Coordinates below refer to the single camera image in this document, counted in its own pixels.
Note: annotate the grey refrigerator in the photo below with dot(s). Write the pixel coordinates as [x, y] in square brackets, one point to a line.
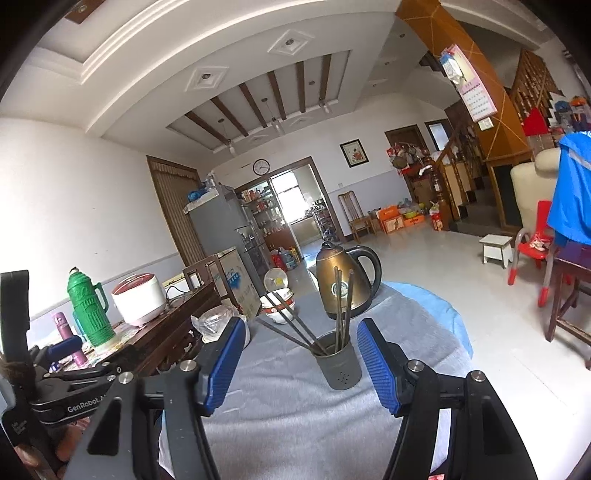
[212, 226]

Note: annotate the white rice cooker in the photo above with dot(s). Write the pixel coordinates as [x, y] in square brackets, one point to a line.
[138, 300]

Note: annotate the red plastic chair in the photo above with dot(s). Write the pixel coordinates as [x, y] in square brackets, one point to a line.
[531, 249]

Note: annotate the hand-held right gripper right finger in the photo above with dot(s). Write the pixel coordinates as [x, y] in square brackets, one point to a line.
[376, 364]

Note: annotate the dark metal chopstick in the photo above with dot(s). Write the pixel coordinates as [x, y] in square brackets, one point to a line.
[302, 319]
[337, 314]
[286, 336]
[295, 321]
[341, 318]
[348, 314]

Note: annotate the wooden stair railing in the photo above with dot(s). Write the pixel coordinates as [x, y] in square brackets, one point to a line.
[455, 184]

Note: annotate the hanging ceiling lamp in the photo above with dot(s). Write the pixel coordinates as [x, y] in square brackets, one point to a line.
[229, 146]
[276, 124]
[325, 108]

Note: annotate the round wall clock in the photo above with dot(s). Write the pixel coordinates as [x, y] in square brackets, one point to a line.
[261, 166]

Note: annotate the clear plastic bag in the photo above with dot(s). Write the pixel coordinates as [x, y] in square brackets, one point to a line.
[212, 323]

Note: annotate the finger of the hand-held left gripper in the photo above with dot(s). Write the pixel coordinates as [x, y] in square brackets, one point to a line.
[64, 346]
[78, 373]

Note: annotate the dark wooden chair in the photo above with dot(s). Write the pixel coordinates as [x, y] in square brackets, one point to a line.
[568, 286]

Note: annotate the white ceramic bowl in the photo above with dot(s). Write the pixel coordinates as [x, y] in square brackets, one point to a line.
[281, 295]

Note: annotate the small white fan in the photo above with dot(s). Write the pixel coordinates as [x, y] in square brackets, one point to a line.
[275, 280]

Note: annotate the green thermos jug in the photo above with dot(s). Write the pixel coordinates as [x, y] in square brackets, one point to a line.
[90, 309]

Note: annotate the blue cloth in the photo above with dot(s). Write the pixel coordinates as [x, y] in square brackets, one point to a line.
[572, 194]

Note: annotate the wall calendar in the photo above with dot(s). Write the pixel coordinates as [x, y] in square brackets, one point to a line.
[475, 92]

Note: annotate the brown window curtain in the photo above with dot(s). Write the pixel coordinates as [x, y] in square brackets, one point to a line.
[175, 207]

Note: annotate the dark grey utensil holder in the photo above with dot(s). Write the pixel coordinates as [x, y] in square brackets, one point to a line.
[339, 374]

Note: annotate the white chest freezer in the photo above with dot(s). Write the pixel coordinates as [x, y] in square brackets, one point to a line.
[238, 281]

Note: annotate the small white stool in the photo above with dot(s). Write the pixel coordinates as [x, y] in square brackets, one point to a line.
[496, 247]

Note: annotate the red banded white bowl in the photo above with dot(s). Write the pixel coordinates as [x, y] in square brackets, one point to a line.
[272, 314]

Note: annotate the person's left hand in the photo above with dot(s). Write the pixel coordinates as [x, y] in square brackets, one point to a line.
[44, 464]

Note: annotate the golden electric kettle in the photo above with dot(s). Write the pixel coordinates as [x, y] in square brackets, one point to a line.
[327, 295]

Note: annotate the carved wooden chair back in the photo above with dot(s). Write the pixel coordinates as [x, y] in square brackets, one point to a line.
[203, 277]

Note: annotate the orange cardboard boxes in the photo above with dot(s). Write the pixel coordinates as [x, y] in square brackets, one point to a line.
[397, 220]

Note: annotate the dark carved wooden sideboard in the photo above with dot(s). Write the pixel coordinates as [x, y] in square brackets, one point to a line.
[157, 337]

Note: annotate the framed wall picture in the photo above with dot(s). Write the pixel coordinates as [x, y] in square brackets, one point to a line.
[354, 153]

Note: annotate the glass shelf cabinet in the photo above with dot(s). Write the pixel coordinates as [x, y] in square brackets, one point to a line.
[263, 217]

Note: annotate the cream armchair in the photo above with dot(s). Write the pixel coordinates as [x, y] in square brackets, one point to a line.
[531, 184]

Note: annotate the purple drink bottle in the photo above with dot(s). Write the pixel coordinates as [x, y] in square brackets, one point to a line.
[62, 325]

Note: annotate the wooden dining chair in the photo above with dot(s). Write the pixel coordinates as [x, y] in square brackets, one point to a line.
[354, 217]

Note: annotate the grey tablecloth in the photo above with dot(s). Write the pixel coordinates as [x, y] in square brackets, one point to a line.
[295, 424]

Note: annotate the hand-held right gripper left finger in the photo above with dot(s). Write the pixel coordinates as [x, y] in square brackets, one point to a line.
[226, 364]

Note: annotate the blue table cover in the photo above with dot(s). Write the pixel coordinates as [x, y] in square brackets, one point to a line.
[443, 318]

